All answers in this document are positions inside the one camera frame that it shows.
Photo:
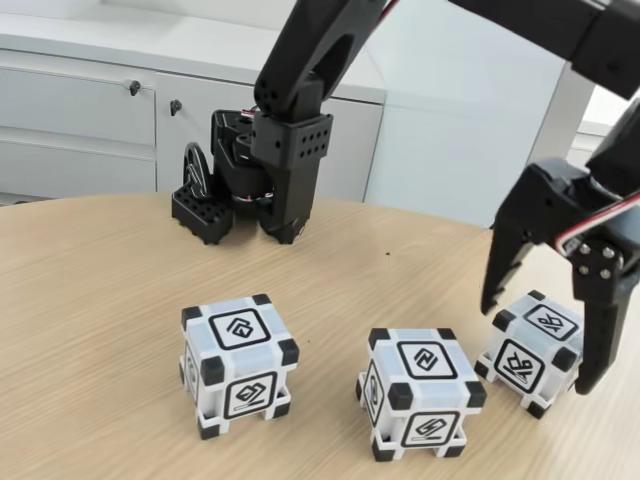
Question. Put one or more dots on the white cube crossed symbol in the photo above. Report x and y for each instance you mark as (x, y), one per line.
(520, 367)

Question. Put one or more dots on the white cube zigzag symbol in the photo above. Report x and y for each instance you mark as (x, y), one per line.
(425, 362)

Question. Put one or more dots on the white low cabinet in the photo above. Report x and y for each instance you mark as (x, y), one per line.
(592, 125)

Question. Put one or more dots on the white door cabinet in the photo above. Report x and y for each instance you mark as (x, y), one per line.
(350, 150)

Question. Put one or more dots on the white cube house symbol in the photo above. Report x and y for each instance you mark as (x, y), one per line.
(235, 327)

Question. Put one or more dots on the black clamp knob wheel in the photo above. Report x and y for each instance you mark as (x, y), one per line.
(190, 165)

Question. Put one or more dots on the black cabinet key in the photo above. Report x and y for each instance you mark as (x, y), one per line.
(175, 108)
(134, 89)

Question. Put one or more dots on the white drawer cabinet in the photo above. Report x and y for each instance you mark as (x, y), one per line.
(75, 125)

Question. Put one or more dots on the grey metal post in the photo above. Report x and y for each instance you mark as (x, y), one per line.
(555, 135)

